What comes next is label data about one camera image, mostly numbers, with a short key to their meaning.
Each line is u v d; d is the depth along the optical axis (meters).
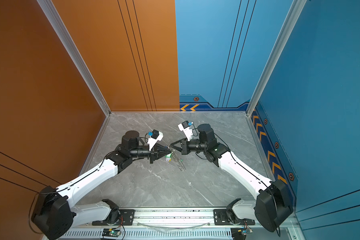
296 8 0.70
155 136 0.64
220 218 0.72
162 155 0.70
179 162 0.84
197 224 0.72
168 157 0.74
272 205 0.39
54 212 0.40
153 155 0.64
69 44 0.81
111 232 0.71
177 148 0.69
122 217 0.73
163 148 0.70
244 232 0.69
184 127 0.67
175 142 0.69
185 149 0.63
